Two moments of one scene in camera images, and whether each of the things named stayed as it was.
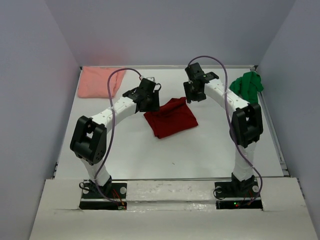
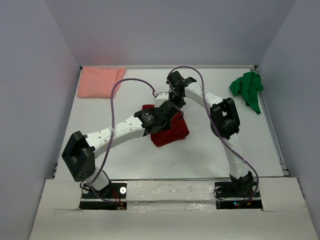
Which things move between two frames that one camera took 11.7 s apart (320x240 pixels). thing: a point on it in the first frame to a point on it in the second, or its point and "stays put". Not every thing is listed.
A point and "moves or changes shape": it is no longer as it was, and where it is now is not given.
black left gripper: x=155 y=106 to x=167 y=126
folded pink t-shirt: x=93 y=81 stays put
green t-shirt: x=248 y=86 stays put
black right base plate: x=238 y=195 stays put
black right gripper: x=190 y=97 to x=179 y=104
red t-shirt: x=174 y=116 moves or changes shape
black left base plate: x=111 y=196 stays put
